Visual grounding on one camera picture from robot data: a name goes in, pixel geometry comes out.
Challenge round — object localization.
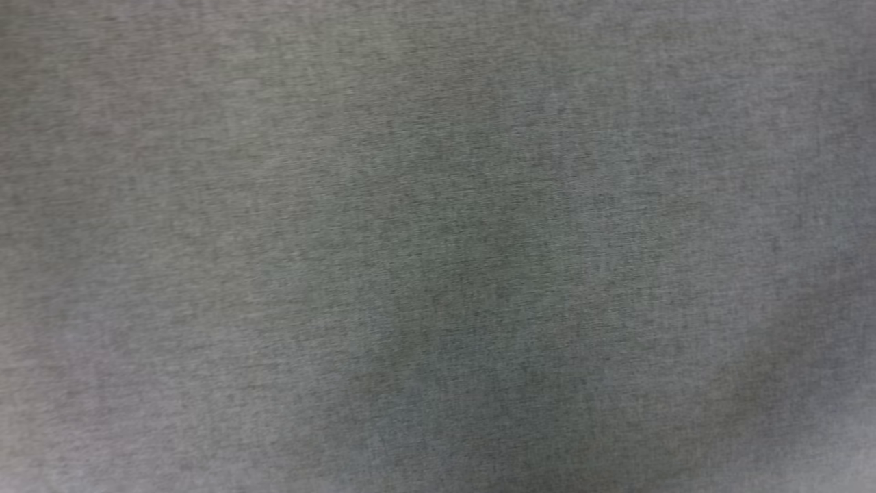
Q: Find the grey fabric sofa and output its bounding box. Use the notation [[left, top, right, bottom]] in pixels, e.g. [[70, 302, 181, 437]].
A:
[[0, 0, 876, 493]]

